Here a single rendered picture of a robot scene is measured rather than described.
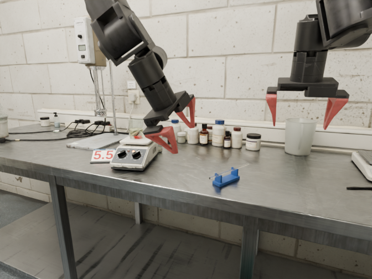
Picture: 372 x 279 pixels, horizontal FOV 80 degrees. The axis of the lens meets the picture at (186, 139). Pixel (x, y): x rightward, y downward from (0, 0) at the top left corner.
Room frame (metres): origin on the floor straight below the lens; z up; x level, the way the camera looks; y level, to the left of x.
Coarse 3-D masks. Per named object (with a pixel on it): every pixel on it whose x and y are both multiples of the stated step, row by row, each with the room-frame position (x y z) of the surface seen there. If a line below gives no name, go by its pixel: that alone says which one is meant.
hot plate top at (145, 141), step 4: (128, 136) 0.92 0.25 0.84; (144, 136) 0.92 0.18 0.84; (124, 140) 0.86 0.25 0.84; (128, 140) 0.86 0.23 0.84; (132, 140) 0.86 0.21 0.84; (136, 140) 0.86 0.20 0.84; (140, 140) 0.86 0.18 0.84; (144, 140) 0.86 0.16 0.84; (148, 140) 0.86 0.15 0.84; (144, 144) 0.82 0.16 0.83
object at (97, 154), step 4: (96, 152) 0.88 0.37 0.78; (100, 152) 0.88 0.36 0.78; (104, 152) 0.88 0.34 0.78; (108, 152) 0.88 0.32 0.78; (112, 152) 0.88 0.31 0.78; (96, 156) 0.87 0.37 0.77; (100, 156) 0.87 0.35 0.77; (104, 156) 0.87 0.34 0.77; (108, 156) 0.87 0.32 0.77; (112, 156) 0.87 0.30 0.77
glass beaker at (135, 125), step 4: (128, 120) 0.87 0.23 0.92; (132, 120) 0.87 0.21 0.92; (136, 120) 0.87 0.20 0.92; (140, 120) 0.88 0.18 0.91; (128, 124) 0.88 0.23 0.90; (132, 124) 0.87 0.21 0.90; (136, 124) 0.87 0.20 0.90; (140, 124) 0.88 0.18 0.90; (128, 128) 0.89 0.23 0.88; (132, 128) 0.87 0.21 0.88; (136, 128) 0.87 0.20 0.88; (140, 128) 0.88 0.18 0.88; (132, 132) 0.87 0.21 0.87; (136, 132) 0.87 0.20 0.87; (140, 132) 0.88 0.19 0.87; (132, 136) 0.87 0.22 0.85; (136, 136) 0.87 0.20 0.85; (140, 136) 0.88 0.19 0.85
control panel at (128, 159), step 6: (120, 150) 0.81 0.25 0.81; (126, 150) 0.81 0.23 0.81; (132, 150) 0.81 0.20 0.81; (138, 150) 0.81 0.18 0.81; (144, 150) 0.80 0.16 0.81; (114, 156) 0.79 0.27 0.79; (126, 156) 0.78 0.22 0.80; (114, 162) 0.76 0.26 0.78; (120, 162) 0.76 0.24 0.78; (126, 162) 0.76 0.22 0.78; (132, 162) 0.76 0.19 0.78; (138, 162) 0.75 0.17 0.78
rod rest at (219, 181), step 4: (232, 168) 0.69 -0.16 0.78; (232, 172) 0.69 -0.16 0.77; (236, 172) 0.68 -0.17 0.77; (220, 176) 0.63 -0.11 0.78; (224, 176) 0.68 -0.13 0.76; (228, 176) 0.68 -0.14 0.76; (232, 176) 0.68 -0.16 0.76; (236, 176) 0.68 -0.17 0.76; (216, 180) 0.64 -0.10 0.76; (220, 180) 0.63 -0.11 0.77; (224, 180) 0.65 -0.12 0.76; (228, 180) 0.65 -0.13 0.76; (232, 180) 0.66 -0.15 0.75; (216, 184) 0.63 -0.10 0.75; (220, 184) 0.62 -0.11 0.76; (224, 184) 0.63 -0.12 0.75
